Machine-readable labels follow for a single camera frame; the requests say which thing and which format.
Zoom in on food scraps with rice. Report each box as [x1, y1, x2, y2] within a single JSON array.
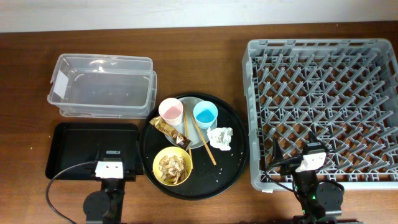
[[158, 156, 188, 185]]

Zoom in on pink plastic cup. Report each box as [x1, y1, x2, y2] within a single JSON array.
[[158, 98, 183, 126]]

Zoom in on blue plastic cup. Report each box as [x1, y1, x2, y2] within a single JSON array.
[[193, 101, 218, 129]]

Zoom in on clear plastic bin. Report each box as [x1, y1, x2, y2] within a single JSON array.
[[47, 54, 157, 119]]

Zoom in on wooden chopstick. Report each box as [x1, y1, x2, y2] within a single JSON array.
[[183, 105, 194, 170], [186, 106, 217, 166]]

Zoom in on brown snack wrapper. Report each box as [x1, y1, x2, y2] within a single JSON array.
[[149, 116, 192, 150]]

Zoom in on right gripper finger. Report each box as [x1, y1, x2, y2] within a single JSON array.
[[307, 131, 327, 152], [272, 138, 284, 164]]

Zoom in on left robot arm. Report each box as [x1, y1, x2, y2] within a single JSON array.
[[83, 150, 136, 224]]

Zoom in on grey dishwasher rack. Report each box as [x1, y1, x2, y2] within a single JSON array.
[[242, 39, 397, 192]]

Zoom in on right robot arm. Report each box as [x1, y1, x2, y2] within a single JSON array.
[[267, 132, 345, 223]]

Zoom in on black rectangular tray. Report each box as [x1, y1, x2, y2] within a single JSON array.
[[45, 123, 144, 179]]

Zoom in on yellow bowl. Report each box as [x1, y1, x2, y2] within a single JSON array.
[[152, 146, 192, 187]]

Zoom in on white napkin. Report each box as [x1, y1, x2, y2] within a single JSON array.
[[206, 128, 233, 151]]

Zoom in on grey round plate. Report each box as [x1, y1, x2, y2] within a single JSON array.
[[164, 96, 217, 149]]

